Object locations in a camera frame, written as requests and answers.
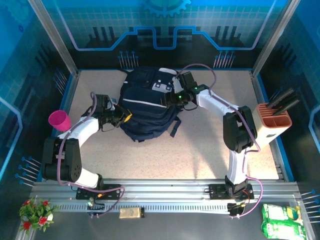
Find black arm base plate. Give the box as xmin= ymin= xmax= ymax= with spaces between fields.
xmin=208 ymin=183 xmax=255 ymax=201
xmin=75 ymin=183 xmax=121 ymax=201

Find green white snack packet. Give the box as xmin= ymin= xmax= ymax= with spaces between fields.
xmin=260 ymin=218 xmax=308 ymax=240
xmin=261 ymin=203 xmax=304 ymax=223

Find artificial plant red flowers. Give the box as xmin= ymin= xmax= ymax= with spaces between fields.
xmin=18 ymin=197 xmax=60 ymax=236

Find aluminium frame post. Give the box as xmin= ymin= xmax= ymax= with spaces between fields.
xmin=27 ymin=0 xmax=79 ymax=77
xmin=251 ymin=0 xmax=302 ymax=77

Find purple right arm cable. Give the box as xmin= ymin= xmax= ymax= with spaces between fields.
xmin=176 ymin=63 xmax=263 ymax=219

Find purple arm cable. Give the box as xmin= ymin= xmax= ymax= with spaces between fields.
xmin=56 ymin=91 xmax=126 ymax=219
xmin=176 ymin=63 xmax=263 ymax=219

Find black-handled knife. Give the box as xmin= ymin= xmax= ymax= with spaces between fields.
xmin=273 ymin=99 xmax=301 ymax=117
xmin=269 ymin=92 xmax=300 ymax=112
xmin=265 ymin=87 xmax=295 ymax=108

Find small tan box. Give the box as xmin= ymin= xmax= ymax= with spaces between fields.
xmin=119 ymin=206 xmax=146 ymax=220

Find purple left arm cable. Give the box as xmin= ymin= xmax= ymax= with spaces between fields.
xmin=56 ymin=91 xmax=126 ymax=219

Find aluminium mounting rail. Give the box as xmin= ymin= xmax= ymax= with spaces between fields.
xmin=29 ymin=178 xmax=301 ymax=201

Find slotted grey cable duct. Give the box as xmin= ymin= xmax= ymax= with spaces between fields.
xmin=56 ymin=203 xmax=232 ymax=213

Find pink plastic cup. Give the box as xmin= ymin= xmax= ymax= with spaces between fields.
xmin=48 ymin=109 xmax=72 ymax=131

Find navy blue backpack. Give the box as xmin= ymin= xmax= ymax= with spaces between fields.
xmin=117 ymin=66 xmax=187 ymax=143

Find beige orange knife block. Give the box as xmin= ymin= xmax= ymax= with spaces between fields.
xmin=251 ymin=102 xmax=293 ymax=151

